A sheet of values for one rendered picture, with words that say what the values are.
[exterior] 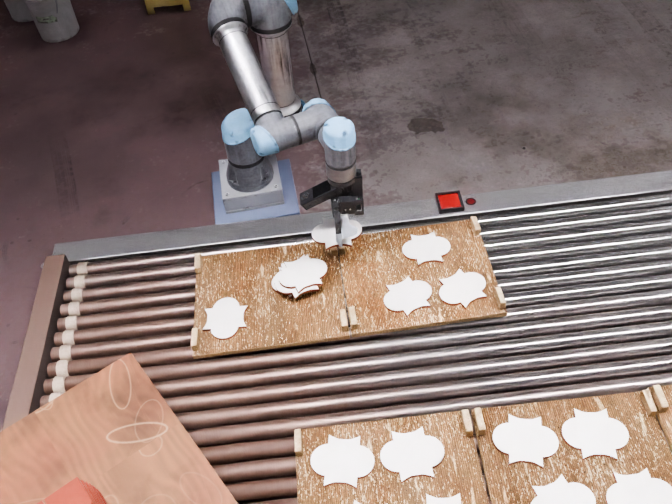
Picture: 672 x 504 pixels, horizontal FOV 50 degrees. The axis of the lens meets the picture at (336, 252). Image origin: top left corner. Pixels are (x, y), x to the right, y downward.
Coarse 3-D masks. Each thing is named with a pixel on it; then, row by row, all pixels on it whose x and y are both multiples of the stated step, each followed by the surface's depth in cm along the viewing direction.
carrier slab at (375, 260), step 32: (448, 224) 211; (352, 256) 205; (384, 256) 204; (448, 256) 202; (480, 256) 201; (352, 288) 197; (384, 288) 196; (384, 320) 189; (416, 320) 188; (448, 320) 188
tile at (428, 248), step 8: (432, 232) 208; (416, 240) 206; (424, 240) 206; (432, 240) 206; (440, 240) 205; (408, 248) 204; (416, 248) 204; (424, 248) 204; (432, 248) 204; (440, 248) 203; (448, 248) 203; (408, 256) 202; (416, 256) 202; (424, 256) 202; (432, 256) 202; (440, 256) 201
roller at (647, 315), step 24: (624, 312) 187; (648, 312) 186; (408, 336) 188; (432, 336) 187; (456, 336) 186; (480, 336) 186; (504, 336) 186; (528, 336) 187; (216, 360) 187; (240, 360) 186; (264, 360) 186; (288, 360) 186; (312, 360) 186; (336, 360) 187; (48, 384) 186; (72, 384) 186
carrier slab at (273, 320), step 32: (224, 256) 209; (256, 256) 208; (288, 256) 207; (320, 256) 206; (224, 288) 201; (256, 288) 200; (320, 288) 198; (256, 320) 193; (288, 320) 192; (320, 320) 191; (224, 352) 187
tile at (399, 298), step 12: (408, 276) 197; (396, 288) 195; (408, 288) 195; (420, 288) 194; (384, 300) 192; (396, 300) 192; (408, 300) 192; (420, 300) 192; (396, 312) 191; (408, 312) 189
